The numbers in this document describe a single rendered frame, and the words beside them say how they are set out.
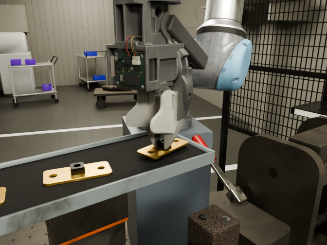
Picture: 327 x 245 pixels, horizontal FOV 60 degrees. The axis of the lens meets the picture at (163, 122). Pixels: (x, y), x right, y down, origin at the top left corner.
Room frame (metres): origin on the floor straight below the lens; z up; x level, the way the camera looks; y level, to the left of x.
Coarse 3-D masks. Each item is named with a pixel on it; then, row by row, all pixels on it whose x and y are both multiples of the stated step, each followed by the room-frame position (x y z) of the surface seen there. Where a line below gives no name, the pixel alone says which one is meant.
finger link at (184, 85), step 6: (186, 72) 0.37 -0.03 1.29; (180, 78) 0.37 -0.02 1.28; (186, 78) 0.37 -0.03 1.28; (174, 84) 0.38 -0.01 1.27; (180, 84) 0.37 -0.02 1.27; (186, 84) 0.37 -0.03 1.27; (192, 84) 0.38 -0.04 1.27; (174, 90) 0.38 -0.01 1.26; (180, 90) 0.37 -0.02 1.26; (186, 90) 0.37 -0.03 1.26; (192, 90) 0.38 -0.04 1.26; (180, 96) 0.37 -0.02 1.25; (186, 96) 0.37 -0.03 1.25; (180, 102) 0.37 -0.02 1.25; (186, 102) 0.37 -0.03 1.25; (180, 108) 0.37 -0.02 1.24; (186, 108) 0.38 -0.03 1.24; (180, 114) 0.37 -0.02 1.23
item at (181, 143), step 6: (162, 144) 0.40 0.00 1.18; (174, 144) 0.41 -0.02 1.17; (180, 144) 0.41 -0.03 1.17; (186, 144) 0.42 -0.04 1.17; (138, 150) 0.39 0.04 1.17; (144, 150) 0.39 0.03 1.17; (150, 150) 0.39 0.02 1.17; (156, 150) 0.39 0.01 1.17; (162, 150) 0.39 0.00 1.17; (168, 150) 0.39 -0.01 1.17; (174, 150) 0.39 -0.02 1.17; (150, 156) 0.37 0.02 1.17; (156, 156) 0.37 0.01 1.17; (162, 156) 0.37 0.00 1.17
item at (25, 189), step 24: (120, 144) 0.43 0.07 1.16; (144, 144) 0.43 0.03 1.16; (24, 168) 0.35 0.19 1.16; (48, 168) 0.35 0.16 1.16; (120, 168) 0.35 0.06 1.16; (144, 168) 0.35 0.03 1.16; (24, 192) 0.29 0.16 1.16; (48, 192) 0.29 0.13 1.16; (72, 192) 0.29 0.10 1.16; (0, 216) 0.24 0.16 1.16
